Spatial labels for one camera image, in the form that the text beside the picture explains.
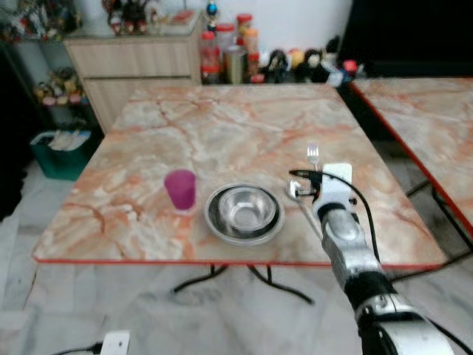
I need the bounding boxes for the silver metal spoon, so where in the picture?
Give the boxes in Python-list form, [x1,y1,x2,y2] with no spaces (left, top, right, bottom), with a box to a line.
[286,180,323,239]

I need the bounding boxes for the silver metal fork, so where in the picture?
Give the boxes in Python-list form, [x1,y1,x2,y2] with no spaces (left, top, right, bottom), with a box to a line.
[307,141,321,172]

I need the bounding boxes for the stainless steel bowl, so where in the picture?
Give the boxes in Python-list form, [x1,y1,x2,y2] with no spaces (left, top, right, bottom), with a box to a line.
[203,182,287,247]

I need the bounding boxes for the large marble pattern folding table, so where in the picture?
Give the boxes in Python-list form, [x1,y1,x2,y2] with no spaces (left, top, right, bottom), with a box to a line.
[33,82,449,305]

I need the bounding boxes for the black plush doll with white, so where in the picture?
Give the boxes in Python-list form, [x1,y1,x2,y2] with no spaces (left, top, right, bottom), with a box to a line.
[299,49,332,84]

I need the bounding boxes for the small red cap bottle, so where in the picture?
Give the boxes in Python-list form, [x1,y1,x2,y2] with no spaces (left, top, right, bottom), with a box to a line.
[341,59,360,79]

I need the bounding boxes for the yellow plush doll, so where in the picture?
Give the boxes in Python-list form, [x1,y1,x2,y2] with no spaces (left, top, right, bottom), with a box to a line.
[288,47,305,72]

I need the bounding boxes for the purple plastic cup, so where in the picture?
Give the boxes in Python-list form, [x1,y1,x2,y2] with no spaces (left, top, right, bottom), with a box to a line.
[163,169,198,212]

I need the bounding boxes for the marble pattern table partly seen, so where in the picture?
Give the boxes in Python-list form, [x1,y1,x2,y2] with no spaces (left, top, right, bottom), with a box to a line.
[350,77,473,283]

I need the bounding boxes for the steel canister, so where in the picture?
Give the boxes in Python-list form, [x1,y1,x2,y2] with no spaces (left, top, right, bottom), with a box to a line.
[225,45,248,84]

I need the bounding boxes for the orange filled slim jar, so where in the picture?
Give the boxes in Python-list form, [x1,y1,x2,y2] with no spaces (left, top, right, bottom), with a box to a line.
[244,28,260,76]

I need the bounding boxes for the red lid clear jar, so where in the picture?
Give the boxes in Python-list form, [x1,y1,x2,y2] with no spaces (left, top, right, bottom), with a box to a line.
[200,30,221,84]

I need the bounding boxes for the pink lid clear jar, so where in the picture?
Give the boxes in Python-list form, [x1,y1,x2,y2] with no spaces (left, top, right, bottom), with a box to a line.
[215,23,237,51]

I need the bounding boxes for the orange lid tall jar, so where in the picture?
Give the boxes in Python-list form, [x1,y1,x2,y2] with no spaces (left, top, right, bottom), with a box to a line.
[236,13,253,45]

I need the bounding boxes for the black television screen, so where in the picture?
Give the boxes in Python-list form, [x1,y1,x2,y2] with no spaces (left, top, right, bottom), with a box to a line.
[338,0,473,77]

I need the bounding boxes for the light wooden drawer cabinet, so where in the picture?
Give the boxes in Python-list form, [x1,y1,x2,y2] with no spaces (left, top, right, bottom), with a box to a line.
[64,31,205,135]

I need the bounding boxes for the dark figurines on cabinet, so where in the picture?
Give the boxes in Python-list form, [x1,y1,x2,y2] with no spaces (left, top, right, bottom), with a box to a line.
[102,0,162,36]

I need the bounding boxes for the green plastic bin with papers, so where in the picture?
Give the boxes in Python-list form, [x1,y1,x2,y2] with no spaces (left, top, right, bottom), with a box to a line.
[30,129,95,181]

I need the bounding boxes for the small toy figures on shelf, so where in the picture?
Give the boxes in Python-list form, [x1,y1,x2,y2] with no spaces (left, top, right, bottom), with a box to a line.
[33,67,85,107]

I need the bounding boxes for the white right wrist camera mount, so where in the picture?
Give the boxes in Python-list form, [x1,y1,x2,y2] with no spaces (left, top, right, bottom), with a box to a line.
[319,163,355,217]

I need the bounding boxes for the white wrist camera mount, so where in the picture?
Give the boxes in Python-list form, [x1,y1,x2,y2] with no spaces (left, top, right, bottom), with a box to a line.
[319,163,355,217]
[100,331,132,355]

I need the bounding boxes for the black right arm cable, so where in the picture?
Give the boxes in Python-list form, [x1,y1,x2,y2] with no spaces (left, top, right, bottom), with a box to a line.
[325,172,381,263]

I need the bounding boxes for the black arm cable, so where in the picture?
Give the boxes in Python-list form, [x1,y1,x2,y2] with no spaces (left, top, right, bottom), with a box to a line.
[325,172,381,263]
[50,342,104,355]

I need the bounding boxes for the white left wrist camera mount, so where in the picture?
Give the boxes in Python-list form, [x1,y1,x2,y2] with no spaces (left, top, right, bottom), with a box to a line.
[100,331,132,355]

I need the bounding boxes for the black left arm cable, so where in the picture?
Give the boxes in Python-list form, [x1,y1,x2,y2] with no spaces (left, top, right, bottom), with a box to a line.
[50,342,104,355]

